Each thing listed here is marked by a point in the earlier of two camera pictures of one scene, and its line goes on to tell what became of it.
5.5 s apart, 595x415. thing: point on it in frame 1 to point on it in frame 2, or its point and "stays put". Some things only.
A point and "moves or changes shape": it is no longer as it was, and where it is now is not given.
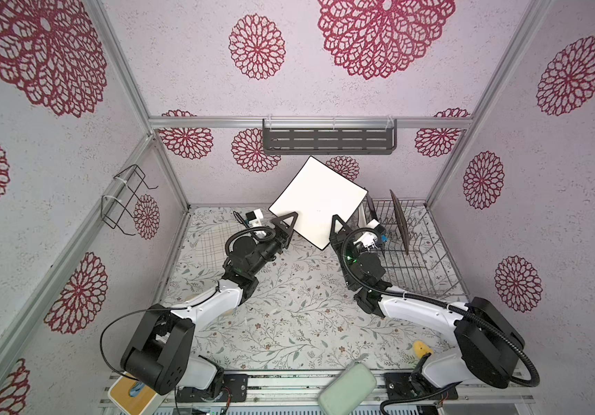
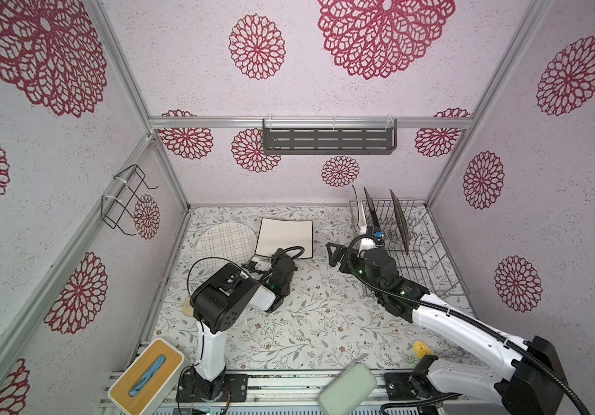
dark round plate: x=402 y=219 stays put
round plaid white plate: x=211 y=242 stays put
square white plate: x=317 y=194 moves or changes shape
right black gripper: x=346 y=242 to x=353 y=256
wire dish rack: x=414 y=257 stays put
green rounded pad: x=347 y=388 stays put
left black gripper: x=284 y=233 to x=275 y=258
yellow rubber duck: x=420 y=348 stays put
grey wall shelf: x=329 y=136 stays put
